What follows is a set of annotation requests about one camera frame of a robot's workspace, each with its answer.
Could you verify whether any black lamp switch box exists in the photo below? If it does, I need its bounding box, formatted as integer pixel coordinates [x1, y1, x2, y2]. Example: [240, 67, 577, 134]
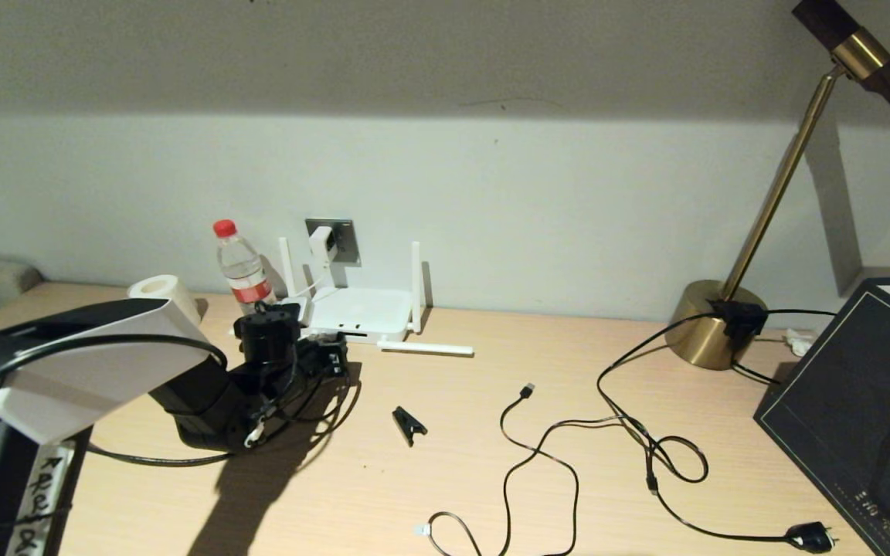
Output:
[708, 300, 769, 342]

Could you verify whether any black lamp power cord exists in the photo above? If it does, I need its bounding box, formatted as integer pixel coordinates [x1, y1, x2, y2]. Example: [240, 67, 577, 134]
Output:
[598, 313, 840, 555]

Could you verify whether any black ethernet cable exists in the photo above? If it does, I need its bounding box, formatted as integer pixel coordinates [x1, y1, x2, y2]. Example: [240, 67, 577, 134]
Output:
[88, 334, 362, 469]

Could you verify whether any thin black lamp wire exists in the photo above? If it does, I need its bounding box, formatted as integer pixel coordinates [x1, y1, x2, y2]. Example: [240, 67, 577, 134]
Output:
[731, 309, 838, 385]

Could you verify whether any dark gift bag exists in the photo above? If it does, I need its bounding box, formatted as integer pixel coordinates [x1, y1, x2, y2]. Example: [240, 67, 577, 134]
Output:
[752, 266, 890, 556]

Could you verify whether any small black clip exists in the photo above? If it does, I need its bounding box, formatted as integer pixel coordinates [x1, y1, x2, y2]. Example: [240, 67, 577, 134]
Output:
[392, 407, 429, 449]

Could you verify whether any white router with antennas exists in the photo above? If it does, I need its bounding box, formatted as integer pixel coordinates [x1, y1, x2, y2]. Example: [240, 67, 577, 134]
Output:
[279, 238, 475, 358]

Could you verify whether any black USB cable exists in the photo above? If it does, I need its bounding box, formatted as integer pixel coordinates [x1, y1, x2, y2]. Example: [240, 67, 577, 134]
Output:
[501, 384, 661, 556]

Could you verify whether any grey wall socket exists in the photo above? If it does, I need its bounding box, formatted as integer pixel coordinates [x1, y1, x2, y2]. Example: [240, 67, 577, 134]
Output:
[306, 219, 361, 268]

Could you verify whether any brass desk lamp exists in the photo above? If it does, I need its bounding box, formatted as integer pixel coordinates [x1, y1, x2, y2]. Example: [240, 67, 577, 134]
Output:
[665, 0, 890, 371]

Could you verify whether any white power adapter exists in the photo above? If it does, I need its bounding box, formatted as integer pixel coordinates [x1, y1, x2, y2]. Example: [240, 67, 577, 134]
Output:
[309, 226, 338, 268]

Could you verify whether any white adapter cord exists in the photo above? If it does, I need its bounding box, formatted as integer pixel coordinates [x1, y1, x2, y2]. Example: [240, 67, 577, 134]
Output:
[292, 263, 338, 344]

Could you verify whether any white cup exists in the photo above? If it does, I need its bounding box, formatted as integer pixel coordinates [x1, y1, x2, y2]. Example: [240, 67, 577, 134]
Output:
[127, 274, 202, 327]

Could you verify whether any plastic bottle with red cap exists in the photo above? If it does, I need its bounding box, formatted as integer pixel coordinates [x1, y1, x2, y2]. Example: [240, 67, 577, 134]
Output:
[212, 219, 277, 308]

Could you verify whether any black cable with silver connector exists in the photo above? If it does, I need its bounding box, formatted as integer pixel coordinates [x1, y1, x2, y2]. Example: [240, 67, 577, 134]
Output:
[414, 512, 483, 556]

